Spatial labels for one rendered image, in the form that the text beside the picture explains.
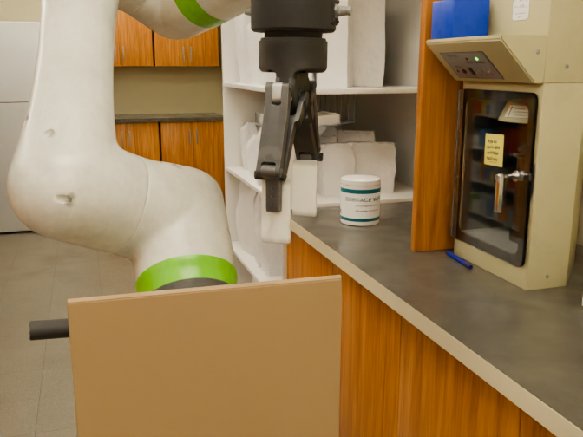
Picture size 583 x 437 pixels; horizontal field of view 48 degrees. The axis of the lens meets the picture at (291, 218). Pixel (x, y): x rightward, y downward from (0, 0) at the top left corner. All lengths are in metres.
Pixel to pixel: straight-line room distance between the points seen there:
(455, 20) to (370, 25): 1.21
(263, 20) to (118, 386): 0.40
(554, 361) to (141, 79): 5.91
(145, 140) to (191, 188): 5.43
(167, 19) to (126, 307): 0.55
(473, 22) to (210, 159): 4.91
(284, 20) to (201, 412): 0.42
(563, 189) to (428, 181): 0.40
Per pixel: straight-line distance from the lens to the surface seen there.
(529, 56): 1.52
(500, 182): 1.57
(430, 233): 1.88
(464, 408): 1.40
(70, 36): 0.91
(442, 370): 1.45
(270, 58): 0.71
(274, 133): 0.66
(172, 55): 6.49
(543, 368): 1.24
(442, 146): 1.85
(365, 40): 2.84
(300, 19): 0.70
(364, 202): 2.13
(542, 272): 1.64
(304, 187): 0.82
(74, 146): 0.79
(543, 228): 1.61
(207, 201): 0.87
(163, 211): 0.83
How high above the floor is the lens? 1.45
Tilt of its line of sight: 13 degrees down
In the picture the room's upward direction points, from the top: straight up
